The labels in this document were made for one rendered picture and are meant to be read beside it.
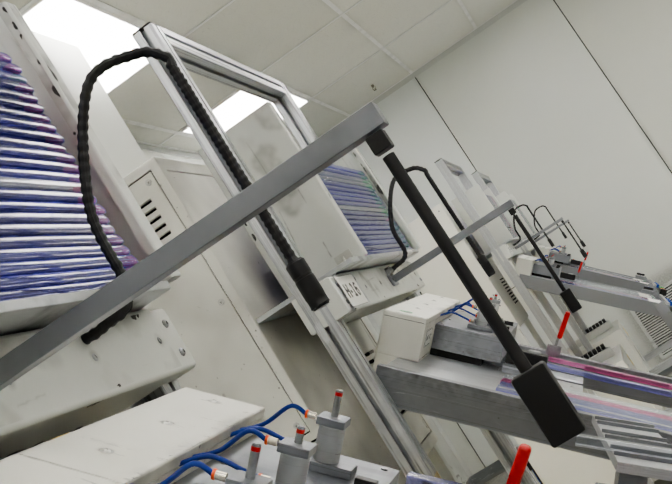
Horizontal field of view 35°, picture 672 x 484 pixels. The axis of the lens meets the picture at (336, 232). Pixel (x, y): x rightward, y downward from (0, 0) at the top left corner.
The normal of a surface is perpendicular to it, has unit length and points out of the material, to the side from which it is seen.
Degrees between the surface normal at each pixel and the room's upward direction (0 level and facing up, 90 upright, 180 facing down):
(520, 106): 90
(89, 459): 44
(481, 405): 90
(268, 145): 90
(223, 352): 90
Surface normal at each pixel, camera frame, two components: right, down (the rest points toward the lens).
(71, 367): 0.81, -0.55
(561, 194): -0.24, 0.00
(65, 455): 0.19, -0.98
